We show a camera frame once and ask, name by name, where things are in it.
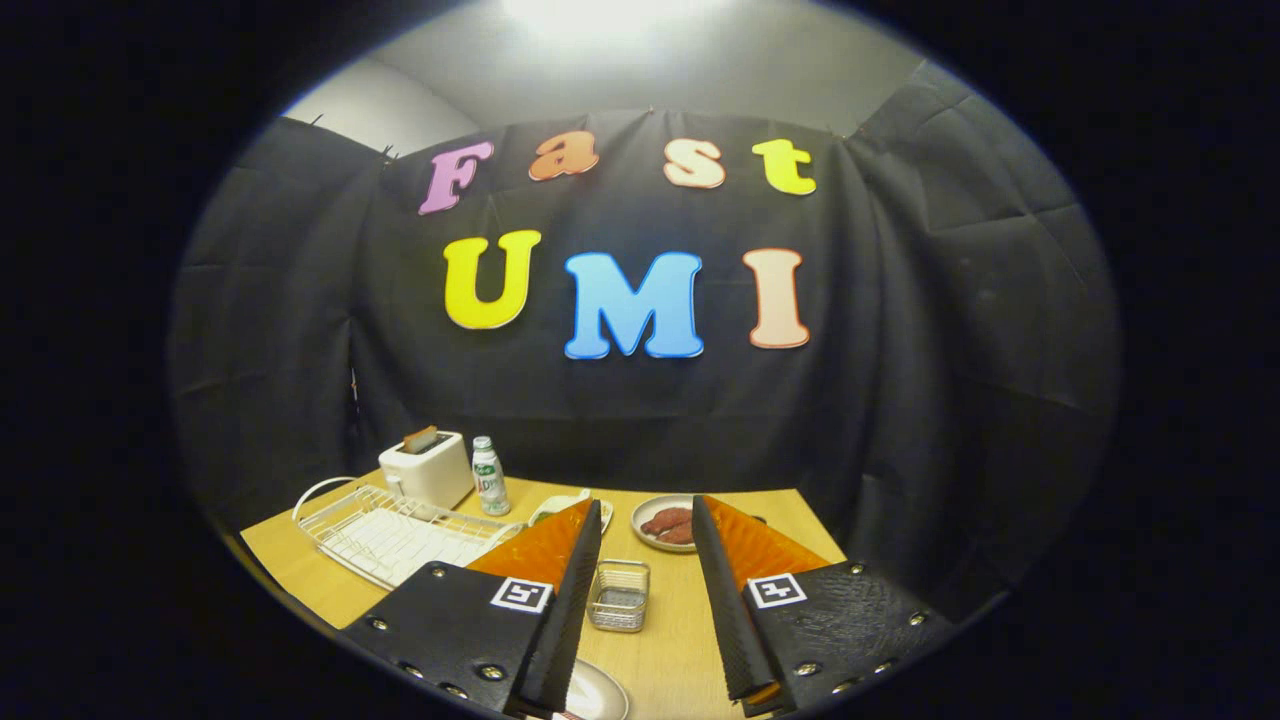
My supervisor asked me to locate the beige round plate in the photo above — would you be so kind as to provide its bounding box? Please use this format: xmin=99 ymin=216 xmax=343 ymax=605
xmin=525 ymin=657 xmax=631 ymax=720

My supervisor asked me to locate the metal wire basket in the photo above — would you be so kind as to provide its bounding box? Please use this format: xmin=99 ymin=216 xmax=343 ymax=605
xmin=587 ymin=559 xmax=651 ymax=634

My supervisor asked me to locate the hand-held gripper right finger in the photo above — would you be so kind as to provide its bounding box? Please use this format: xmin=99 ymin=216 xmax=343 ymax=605
xmin=690 ymin=494 xmax=958 ymax=719

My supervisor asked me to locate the clear bottle with green label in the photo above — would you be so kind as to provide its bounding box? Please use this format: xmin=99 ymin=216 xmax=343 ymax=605
xmin=472 ymin=436 xmax=511 ymax=516

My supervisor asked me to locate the white wire dish rack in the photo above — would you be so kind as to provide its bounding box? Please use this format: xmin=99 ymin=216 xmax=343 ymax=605
xmin=293 ymin=477 xmax=526 ymax=591

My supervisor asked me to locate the small white handled dish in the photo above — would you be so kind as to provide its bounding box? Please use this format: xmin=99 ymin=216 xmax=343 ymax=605
xmin=527 ymin=488 xmax=614 ymax=536

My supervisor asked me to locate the white plate with sausages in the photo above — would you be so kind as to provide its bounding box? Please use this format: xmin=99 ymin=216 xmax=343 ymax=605
xmin=630 ymin=494 xmax=701 ymax=554

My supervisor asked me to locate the white toaster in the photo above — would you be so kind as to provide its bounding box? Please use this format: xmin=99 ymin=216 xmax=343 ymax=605
xmin=378 ymin=431 xmax=475 ymax=510

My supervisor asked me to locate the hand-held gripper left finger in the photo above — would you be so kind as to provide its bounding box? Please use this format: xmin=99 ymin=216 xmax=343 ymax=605
xmin=338 ymin=498 xmax=605 ymax=717

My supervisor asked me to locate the black backdrop cloth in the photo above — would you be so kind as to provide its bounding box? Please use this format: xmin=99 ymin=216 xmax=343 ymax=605
xmin=168 ymin=58 xmax=1121 ymax=621

